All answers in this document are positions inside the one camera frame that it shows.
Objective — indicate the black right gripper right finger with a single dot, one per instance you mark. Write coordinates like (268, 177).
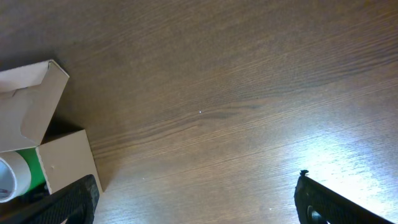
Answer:
(316, 203)

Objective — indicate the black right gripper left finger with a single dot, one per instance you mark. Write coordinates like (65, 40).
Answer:
(75, 203)

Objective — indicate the beige masking tape roll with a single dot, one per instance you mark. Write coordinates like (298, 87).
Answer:
(15, 176)

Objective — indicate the brown cardboard box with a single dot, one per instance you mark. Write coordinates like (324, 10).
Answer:
(29, 97)

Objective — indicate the green tape roll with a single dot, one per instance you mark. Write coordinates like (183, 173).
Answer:
(32, 160)

